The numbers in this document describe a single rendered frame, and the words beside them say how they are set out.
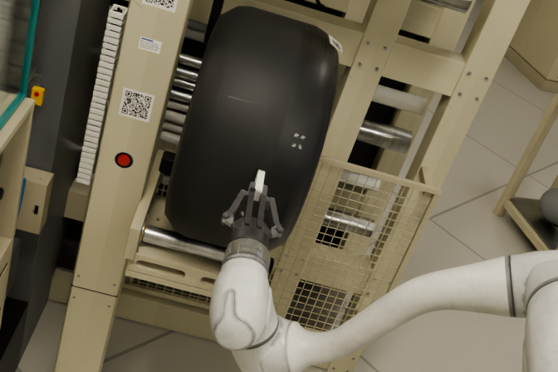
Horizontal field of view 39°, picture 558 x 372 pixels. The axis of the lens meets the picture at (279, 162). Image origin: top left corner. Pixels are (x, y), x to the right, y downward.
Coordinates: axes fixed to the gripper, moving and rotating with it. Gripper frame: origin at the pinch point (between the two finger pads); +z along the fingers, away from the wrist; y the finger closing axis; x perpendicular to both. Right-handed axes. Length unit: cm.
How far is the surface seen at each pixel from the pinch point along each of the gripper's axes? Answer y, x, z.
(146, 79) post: 30.3, -0.8, 25.6
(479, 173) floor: -162, 164, 266
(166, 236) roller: 16.1, 35.4, 13.5
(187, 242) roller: 10.6, 35.5, 13.2
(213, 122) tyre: 12.7, -6.6, 8.5
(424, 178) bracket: -58, 37, 69
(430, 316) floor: -108, 142, 113
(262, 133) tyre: 2.0, -7.4, 8.5
